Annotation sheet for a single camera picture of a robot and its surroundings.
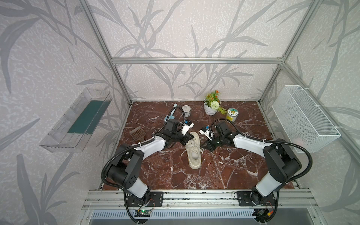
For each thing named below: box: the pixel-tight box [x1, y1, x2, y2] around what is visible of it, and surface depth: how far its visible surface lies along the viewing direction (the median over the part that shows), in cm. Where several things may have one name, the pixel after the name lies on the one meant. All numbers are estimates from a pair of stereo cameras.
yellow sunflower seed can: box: [225, 107, 239, 123], surface depth 104 cm
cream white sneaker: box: [185, 131, 203, 170], surface depth 87 cm
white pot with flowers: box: [203, 90, 228, 116], surface depth 104 cm
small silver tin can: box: [181, 105, 192, 118], surface depth 110 cm
